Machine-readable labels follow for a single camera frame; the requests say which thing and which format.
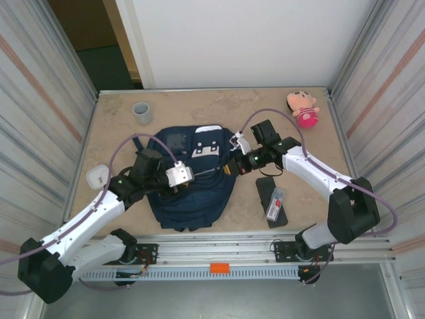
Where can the black pencil case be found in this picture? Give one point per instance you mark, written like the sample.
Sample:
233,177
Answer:
265,192

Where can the grey plastic cup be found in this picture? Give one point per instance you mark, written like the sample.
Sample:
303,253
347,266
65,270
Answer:
142,114

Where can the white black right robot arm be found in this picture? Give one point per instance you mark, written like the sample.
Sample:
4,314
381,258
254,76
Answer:
312,166

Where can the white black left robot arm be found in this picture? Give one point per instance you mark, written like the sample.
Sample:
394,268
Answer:
86,216

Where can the navy blue backpack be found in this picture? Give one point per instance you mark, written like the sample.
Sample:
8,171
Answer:
199,206

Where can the white plastic dish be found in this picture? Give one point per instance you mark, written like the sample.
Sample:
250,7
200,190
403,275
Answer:
96,176

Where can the aluminium mounting rail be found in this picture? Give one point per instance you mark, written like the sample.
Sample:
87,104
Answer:
216,247

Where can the clear box with red label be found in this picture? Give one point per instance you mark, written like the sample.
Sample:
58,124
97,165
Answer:
275,204

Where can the orange plastic block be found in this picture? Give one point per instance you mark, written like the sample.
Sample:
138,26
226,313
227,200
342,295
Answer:
220,268

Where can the pink plush doll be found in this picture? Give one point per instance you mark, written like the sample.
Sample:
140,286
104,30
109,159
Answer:
305,114

